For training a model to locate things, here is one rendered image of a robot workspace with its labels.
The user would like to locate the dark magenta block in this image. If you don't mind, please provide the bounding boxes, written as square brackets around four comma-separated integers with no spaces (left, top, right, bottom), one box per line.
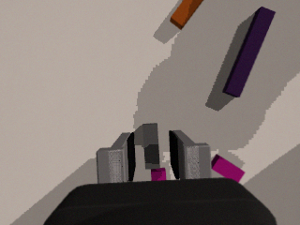
[151,168,166,181]
[211,155,245,183]

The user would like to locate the dark purple rod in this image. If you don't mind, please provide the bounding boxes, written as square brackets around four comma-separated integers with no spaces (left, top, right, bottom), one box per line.
[222,7,276,98]

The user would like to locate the orange rod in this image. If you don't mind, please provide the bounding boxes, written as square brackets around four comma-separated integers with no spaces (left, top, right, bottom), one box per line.
[170,0,203,30]

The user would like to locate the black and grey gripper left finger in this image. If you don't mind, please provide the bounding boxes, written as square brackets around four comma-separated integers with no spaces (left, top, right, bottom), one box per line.
[96,132,136,184]

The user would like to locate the grey rectangular bar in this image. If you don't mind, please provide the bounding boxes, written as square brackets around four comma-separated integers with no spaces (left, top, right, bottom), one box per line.
[142,123,160,170]

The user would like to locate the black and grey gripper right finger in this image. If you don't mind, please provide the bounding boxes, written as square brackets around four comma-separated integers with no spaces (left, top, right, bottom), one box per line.
[169,130,212,180]

